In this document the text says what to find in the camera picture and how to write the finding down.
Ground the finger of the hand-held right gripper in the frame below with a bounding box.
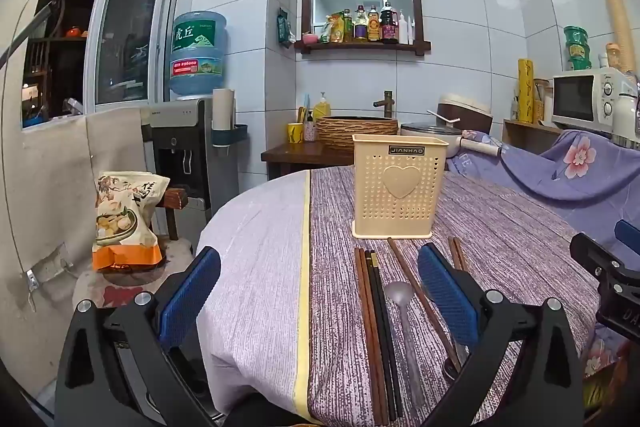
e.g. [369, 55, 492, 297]
[614, 219, 640, 258]
[570, 232, 640, 293]

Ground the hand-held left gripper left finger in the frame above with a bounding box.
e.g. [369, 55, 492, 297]
[54, 246, 223, 427]

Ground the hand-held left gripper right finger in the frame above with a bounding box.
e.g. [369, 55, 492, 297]
[417, 243, 586, 427]

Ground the silver metal spoon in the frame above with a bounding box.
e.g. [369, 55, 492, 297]
[383, 280, 426, 411]

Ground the metal spoon with wooden handle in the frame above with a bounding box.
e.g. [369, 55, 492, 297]
[442, 342, 464, 381]

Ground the black chopstick with gold band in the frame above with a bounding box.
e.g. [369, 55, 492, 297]
[364, 249, 397, 423]
[370, 252, 404, 419]

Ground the cream plastic utensil holder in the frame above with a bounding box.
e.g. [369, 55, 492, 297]
[351, 133, 450, 240]

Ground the wooden stool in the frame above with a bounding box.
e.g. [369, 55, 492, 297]
[74, 188, 197, 309]

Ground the purple striped tablecloth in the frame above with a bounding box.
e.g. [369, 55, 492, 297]
[196, 164, 601, 427]

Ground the purple floral cloth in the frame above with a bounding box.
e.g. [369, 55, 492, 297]
[446, 129, 640, 378]

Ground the printed snack bag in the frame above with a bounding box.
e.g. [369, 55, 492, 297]
[92, 171, 171, 272]

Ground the white kettle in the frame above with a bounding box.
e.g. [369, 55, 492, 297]
[612, 92, 640, 138]

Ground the light wooden shelf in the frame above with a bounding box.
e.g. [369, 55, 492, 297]
[502, 119, 567, 154]

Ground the white microwave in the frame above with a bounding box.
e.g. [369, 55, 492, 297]
[551, 67, 633, 132]

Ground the clear storage jar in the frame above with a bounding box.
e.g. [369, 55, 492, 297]
[533, 78, 552, 123]

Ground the white pot with glass lid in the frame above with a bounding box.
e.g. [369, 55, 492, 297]
[399, 122, 502, 160]

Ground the grey water dispenser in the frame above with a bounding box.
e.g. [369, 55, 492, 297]
[141, 98, 241, 214]

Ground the tall yellow roll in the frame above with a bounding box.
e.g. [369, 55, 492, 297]
[517, 58, 535, 124]

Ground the dark wooden vanity table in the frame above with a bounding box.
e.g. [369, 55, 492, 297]
[260, 141, 357, 182]

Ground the beige cloth cover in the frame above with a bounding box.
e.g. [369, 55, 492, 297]
[0, 107, 157, 388]

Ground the white rice paddle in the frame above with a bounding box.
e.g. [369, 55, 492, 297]
[426, 109, 461, 126]

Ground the brown and white rice cooker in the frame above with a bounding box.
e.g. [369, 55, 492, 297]
[437, 94, 494, 134]

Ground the stack of green cups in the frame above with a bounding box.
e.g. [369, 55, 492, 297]
[563, 25, 594, 72]

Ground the woven sink basin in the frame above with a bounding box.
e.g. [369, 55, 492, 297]
[316, 116, 400, 152]

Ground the bronze faucet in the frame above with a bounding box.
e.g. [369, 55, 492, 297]
[373, 90, 396, 120]

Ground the tall stack of yellow cups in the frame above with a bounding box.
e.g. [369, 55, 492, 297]
[593, 0, 637, 74]

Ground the blue water jug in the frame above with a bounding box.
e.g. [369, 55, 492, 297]
[168, 11, 229, 100]

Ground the wooden framed mirror shelf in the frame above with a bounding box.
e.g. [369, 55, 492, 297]
[294, 0, 432, 56]

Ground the aluminium sliding window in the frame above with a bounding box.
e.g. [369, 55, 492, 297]
[84, 0, 179, 108]

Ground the dark soy sauce bottle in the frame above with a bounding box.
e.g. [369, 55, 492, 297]
[379, 2, 400, 44]

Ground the orange label bottle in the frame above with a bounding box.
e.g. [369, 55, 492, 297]
[367, 5, 382, 42]

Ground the purple label bottle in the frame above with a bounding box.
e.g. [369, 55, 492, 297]
[353, 4, 369, 42]

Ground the green tea packet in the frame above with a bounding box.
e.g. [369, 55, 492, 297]
[277, 7, 297, 48]

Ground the yellow green seasoning packet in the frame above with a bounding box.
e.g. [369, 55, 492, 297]
[320, 14, 346, 44]

